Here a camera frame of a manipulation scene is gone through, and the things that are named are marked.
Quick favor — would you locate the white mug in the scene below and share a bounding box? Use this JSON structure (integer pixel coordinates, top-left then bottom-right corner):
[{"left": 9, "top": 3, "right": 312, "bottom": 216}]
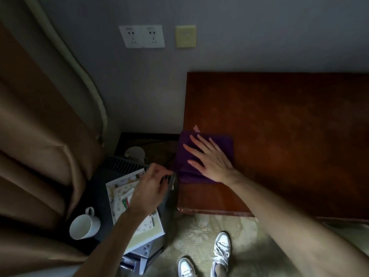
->
[{"left": 69, "top": 207, "right": 101, "bottom": 241}]

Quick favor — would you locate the purple cloth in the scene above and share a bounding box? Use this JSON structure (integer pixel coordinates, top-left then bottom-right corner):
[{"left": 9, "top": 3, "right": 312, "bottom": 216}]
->
[{"left": 176, "top": 125, "right": 234, "bottom": 184}]

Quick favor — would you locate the white round object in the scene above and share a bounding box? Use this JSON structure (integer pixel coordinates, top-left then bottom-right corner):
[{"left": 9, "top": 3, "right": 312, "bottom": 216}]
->
[{"left": 124, "top": 146, "right": 146, "bottom": 165}]

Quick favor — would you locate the white hose pipe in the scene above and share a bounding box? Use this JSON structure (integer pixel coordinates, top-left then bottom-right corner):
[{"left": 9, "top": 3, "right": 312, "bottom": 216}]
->
[{"left": 0, "top": 0, "right": 109, "bottom": 277}]

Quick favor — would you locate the person's left forearm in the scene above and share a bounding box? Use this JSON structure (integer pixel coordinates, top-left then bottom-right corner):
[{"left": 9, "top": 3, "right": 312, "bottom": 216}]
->
[{"left": 73, "top": 210, "right": 150, "bottom": 277}]

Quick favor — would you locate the person's right hand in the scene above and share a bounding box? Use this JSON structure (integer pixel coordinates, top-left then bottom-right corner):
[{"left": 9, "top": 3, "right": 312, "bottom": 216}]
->
[{"left": 183, "top": 134, "right": 240, "bottom": 185}]

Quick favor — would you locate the red green medicine box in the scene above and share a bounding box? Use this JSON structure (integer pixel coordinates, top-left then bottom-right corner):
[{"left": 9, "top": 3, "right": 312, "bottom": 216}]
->
[{"left": 121, "top": 193, "right": 135, "bottom": 210}]

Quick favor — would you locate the dark side table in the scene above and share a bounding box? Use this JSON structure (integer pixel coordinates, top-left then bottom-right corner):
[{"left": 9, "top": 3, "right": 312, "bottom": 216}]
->
[{"left": 115, "top": 132, "right": 185, "bottom": 170}]

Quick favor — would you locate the beige wall plate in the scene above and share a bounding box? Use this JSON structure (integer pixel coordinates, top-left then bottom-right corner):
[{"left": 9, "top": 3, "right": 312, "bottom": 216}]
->
[{"left": 175, "top": 25, "right": 198, "bottom": 49}]

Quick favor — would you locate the brown wooden table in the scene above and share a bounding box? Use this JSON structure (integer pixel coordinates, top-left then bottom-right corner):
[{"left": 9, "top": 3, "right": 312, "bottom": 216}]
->
[{"left": 176, "top": 72, "right": 369, "bottom": 224}]

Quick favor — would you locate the white sneaker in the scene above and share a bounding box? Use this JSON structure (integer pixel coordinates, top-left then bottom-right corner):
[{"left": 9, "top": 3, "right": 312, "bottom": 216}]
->
[
  {"left": 211, "top": 231, "right": 232, "bottom": 277},
  {"left": 178, "top": 256, "right": 199, "bottom": 277}
]

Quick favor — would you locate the person's left hand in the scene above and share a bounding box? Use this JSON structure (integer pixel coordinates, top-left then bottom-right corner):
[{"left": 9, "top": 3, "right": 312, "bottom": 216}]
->
[{"left": 126, "top": 163, "right": 176, "bottom": 218}]

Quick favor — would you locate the person's right forearm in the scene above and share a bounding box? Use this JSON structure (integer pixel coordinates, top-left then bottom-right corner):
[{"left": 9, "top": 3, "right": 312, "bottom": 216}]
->
[{"left": 228, "top": 173, "right": 369, "bottom": 277}]

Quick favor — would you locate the black appliance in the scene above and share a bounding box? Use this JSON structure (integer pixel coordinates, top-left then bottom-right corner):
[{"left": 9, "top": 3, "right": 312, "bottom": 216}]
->
[{"left": 86, "top": 156, "right": 180, "bottom": 276}]

